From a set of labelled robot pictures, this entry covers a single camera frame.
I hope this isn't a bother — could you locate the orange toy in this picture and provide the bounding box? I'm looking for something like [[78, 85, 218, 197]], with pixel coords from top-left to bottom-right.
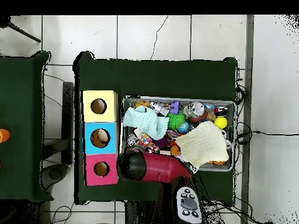
[[0, 128, 11, 144]]

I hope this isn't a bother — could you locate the cream muslin cloth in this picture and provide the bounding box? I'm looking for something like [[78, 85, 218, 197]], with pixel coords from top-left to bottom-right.
[[174, 120, 230, 174]]

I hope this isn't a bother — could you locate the yellow smiley ball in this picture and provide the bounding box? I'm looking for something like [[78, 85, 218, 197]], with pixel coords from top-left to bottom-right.
[[214, 116, 228, 130]]

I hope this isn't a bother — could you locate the mint green muslin cloth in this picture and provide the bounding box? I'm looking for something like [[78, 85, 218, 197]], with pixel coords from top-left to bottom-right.
[[123, 105, 171, 141]]

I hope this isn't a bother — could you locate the blue globe ball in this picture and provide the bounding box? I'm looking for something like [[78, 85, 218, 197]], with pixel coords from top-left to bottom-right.
[[176, 121, 190, 134]]

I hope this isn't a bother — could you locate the black power cable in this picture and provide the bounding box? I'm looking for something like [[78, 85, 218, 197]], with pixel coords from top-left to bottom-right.
[[235, 130, 299, 144]]

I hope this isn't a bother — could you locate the green spiky rubber ball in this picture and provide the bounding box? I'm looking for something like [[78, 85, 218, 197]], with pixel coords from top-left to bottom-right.
[[167, 111, 186, 131]]

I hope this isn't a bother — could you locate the black tripod leg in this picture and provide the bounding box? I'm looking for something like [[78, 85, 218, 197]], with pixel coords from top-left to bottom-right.
[[0, 16, 41, 43]]

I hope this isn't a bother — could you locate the purple plastic toy block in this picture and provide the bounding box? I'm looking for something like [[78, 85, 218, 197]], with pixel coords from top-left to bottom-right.
[[169, 100, 180, 115]]

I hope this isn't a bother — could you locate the silver metal can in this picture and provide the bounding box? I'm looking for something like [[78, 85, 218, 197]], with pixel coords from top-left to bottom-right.
[[182, 101, 206, 118]]

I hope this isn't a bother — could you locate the dark green neighbour table cloth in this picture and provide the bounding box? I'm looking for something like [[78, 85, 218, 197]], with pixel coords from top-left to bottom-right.
[[0, 50, 53, 202]]

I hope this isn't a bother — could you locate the wooden box with three holes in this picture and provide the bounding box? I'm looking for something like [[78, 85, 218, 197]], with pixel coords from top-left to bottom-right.
[[80, 90, 121, 187]]

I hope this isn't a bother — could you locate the black stand bar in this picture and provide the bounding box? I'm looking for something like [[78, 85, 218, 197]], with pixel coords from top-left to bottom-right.
[[61, 81, 75, 165]]

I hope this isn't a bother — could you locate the shallow clear mesh bin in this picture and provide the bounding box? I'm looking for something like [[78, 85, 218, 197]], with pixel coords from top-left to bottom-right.
[[119, 95, 235, 173]]

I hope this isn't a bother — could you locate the silver toy robot figure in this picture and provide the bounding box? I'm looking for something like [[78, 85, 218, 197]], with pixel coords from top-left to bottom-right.
[[149, 101, 171, 117]]

